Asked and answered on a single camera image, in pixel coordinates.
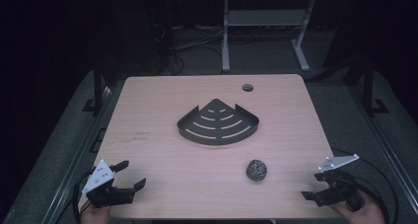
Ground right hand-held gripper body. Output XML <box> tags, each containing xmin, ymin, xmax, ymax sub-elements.
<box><xmin>314</xmin><ymin>153</ymin><xmax>363</xmax><ymax>208</ymax></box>

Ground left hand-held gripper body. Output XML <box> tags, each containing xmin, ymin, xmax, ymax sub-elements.
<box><xmin>81</xmin><ymin>159</ymin><xmax>136</xmax><ymax>209</ymax></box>

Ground steel wool scouring ball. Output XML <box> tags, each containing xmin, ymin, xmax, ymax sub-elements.
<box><xmin>245</xmin><ymin>159</ymin><xmax>268</xmax><ymax>183</ymax></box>

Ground black metal corner shelf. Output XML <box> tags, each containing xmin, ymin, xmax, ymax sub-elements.
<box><xmin>176</xmin><ymin>98</ymin><xmax>260</xmax><ymax>146</ymax></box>

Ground person's left hand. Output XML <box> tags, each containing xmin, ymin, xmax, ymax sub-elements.
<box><xmin>80</xmin><ymin>204</ymin><xmax>112</xmax><ymax>224</ymax></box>

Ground person's right hand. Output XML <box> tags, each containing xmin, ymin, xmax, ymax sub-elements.
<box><xmin>330</xmin><ymin>189</ymin><xmax>386</xmax><ymax>224</ymax></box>

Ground grey metal stand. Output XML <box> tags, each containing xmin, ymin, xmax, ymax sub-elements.
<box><xmin>221</xmin><ymin>0</ymin><xmax>317</xmax><ymax>73</ymax></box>

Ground aluminium frame rail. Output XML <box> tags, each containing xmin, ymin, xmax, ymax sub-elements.
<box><xmin>348</xmin><ymin>84</ymin><xmax>418</xmax><ymax>207</ymax></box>
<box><xmin>38</xmin><ymin>84</ymin><xmax>114</xmax><ymax>224</ymax></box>

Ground black cable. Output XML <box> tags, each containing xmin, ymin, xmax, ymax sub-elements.
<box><xmin>329</xmin><ymin>147</ymin><xmax>400</xmax><ymax>224</ymax></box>
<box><xmin>72</xmin><ymin>171</ymin><xmax>97</xmax><ymax>224</ymax></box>

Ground black frame post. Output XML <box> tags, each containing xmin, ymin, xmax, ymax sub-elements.
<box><xmin>81</xmin><ymin>57</ymin><xmax>105</xmax><ymax>113</ymax></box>
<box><xmin>362</xmin><ymin>59</ymin><xmax>390</xmax><ymax>117</ymax></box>

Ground bundle of floor cables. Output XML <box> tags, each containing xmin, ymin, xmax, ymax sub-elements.
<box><xmin>149</xmin><ymin>21</ymin><xmax>229</xmax><ymax>76</ymax></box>

